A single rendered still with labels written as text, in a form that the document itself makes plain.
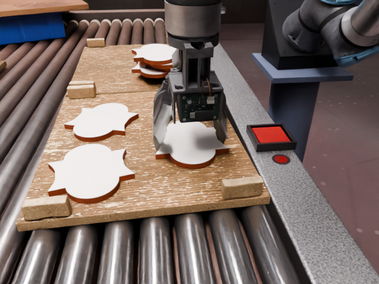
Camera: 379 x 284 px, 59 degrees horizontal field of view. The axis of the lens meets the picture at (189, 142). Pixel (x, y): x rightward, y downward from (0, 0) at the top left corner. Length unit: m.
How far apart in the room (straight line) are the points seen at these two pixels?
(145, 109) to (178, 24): 0.32
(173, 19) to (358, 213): 1.72
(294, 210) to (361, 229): 1.43
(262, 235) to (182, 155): 0.18
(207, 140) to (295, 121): 0.73
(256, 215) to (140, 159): 0.21
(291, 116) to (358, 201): 0.96
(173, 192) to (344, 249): 0.24
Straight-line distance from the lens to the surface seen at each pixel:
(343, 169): 2.33
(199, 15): 0.44
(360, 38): 0.99
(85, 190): 0.50
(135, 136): 0.63
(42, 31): 1.42
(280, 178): 0.57
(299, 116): 1.27
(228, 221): 0.48
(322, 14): 1.07
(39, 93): 0.94
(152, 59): 0.83
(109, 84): 0.88
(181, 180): 0.51
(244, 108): 0.79
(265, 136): 0.65
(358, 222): 1.96
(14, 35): 1.41
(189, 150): 0.56
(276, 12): 1.26
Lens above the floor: 1.26
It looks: 32 degrees down
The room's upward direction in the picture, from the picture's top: straight up
